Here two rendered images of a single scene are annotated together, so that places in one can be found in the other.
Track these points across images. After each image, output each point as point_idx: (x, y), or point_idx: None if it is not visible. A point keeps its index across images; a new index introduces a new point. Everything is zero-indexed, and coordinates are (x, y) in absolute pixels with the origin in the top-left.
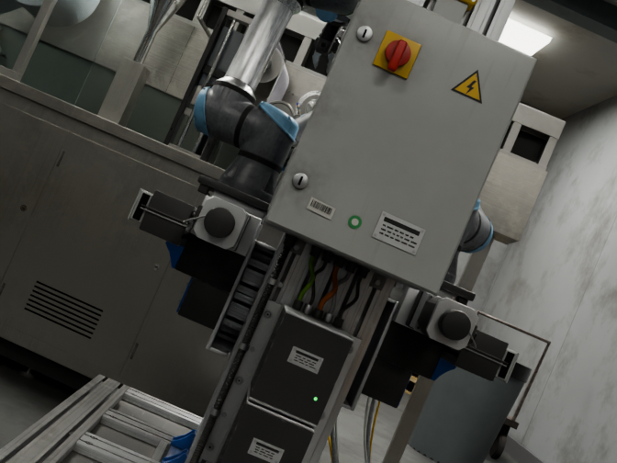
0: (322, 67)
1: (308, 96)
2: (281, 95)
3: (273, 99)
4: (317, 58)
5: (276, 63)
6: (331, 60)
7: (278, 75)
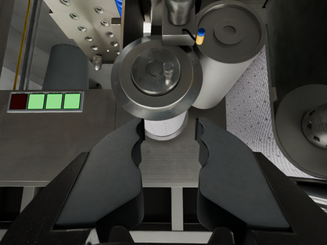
0: (194, 199)
1: (184, 93)
2: (231, 123)
3: (247, 88)
4: (215, 146)
5: (293, 140)
6: (104, 167)
7: (273, 115)
